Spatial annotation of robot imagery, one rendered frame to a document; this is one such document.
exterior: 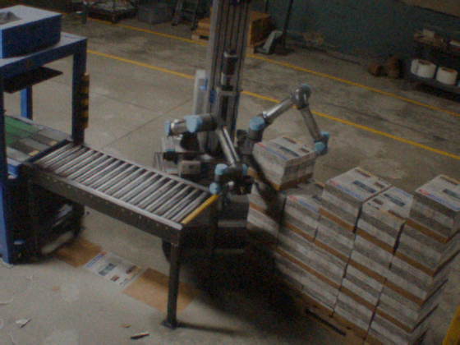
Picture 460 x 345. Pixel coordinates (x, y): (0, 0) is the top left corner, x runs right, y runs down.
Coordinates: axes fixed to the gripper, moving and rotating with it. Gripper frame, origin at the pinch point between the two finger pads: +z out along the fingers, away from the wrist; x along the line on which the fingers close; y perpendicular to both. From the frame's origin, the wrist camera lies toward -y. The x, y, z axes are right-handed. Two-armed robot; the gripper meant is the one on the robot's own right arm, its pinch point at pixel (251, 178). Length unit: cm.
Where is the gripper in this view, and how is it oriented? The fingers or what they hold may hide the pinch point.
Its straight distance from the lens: 403.1
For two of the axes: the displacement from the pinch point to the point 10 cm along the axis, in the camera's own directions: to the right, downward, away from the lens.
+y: 1.2, -8.8, -4.6
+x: -6.8, -4.1, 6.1
